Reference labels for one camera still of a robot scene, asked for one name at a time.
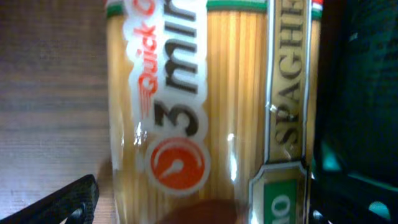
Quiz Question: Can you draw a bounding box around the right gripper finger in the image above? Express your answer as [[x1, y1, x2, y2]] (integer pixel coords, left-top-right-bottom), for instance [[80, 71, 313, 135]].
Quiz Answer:
[[1, 174, 100, 224]]

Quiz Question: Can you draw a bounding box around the orange spaghetti packet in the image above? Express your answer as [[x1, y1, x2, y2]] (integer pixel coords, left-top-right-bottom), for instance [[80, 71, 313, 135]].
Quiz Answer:
[[105, 0, 323, 223]]

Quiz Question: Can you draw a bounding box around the green food bag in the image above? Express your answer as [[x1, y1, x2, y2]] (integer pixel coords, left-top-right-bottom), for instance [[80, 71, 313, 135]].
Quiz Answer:
[[309, 0, 397, 223]]

